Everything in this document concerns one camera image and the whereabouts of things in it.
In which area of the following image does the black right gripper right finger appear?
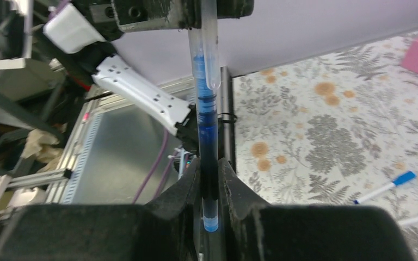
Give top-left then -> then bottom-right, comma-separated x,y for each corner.
218,159 -> 414,260

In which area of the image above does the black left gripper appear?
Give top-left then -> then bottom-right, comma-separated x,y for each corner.
72,0 -> 255,40

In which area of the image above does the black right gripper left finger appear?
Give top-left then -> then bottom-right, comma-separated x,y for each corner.
0,159 -> 200,260

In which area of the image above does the blue gel pen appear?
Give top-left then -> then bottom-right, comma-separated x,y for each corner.
188,29 -> 219,232

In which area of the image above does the white pen dark tip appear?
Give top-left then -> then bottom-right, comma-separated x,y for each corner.
353,171 -> 417,204

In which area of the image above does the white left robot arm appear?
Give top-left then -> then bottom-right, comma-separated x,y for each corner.
66,1 -> 254,151

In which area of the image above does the floral table mat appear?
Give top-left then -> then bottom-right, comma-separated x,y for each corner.
230,30 -> 418,261

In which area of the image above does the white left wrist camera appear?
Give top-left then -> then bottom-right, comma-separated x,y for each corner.
43,2 -> 106,54

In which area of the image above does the white cable duct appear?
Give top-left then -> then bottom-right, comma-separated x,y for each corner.
59,113 -> 103,204

